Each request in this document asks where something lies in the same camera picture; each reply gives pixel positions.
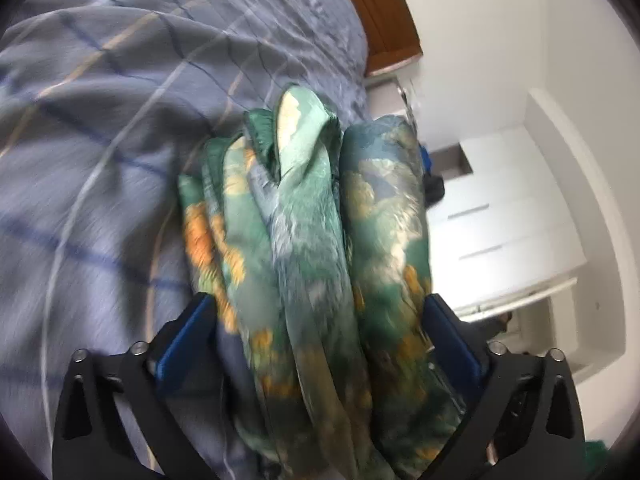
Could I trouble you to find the blue checked duvet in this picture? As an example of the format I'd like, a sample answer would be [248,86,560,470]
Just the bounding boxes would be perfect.
[1,0,367,474]

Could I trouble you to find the green patterned silk jacket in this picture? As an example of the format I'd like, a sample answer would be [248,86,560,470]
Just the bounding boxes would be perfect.
[178,84,462,479]

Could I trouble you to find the white desk with drawers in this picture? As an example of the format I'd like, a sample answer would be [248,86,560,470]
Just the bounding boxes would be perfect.
[426,127,587,316]

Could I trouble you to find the dark jacket on chair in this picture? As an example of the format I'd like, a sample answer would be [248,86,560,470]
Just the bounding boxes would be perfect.
[422,172,445,208]

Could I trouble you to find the wooden headboard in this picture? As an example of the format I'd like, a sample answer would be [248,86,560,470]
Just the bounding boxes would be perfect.
[352,0,423,77]

